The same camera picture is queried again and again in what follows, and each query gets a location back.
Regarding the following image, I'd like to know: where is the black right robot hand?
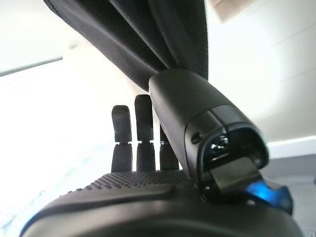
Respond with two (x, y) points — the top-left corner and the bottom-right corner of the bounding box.
(18, 68), (304, 237)

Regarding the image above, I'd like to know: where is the black garment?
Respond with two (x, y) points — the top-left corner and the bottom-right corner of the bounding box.
(43, 0), (210, 92)

